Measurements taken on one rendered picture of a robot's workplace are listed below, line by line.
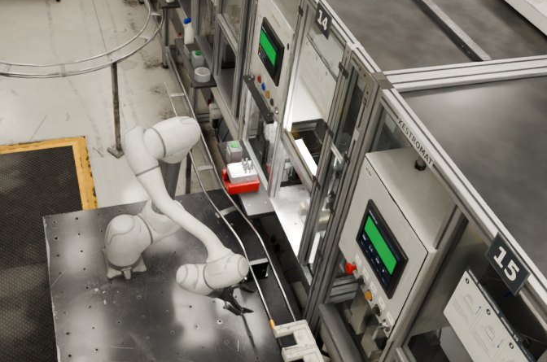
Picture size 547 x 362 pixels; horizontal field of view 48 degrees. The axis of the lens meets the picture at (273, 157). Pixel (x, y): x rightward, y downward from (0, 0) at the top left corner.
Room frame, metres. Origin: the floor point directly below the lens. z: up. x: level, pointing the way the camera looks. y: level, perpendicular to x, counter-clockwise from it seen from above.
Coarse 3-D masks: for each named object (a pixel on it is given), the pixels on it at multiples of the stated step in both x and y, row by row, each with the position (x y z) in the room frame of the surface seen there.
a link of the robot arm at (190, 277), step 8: (184, 264) 1.46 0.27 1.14; (192, 264) 1.46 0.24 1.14; (200, 264) 1.47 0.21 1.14; (184, 272) 1.42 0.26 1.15; (192, 272) 1.42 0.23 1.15; (200, 272) 1.43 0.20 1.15; (184, 280) 1.39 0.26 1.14; (192, 280) 1.40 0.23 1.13; (200, 280) 1.40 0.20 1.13; (184, 288) 1.39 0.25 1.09; (192, 288) 1.39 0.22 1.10; (200, 288) 1.39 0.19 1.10; (208, 288) 1.39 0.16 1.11
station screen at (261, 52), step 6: (264, 30) 2.34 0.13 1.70; (270, 42) 2.26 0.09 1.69; (258, 48) 2.38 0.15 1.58; (276, 48) 2.20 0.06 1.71; (258, 54) 2.37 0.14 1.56; (264, 54) 2.31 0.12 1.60; (276, 54) 2.20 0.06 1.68; (264, 60) 2.30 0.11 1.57; (270, 60) 2.24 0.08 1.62; (270, 66) 2.23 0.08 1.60; (270, 72) 2.22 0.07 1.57
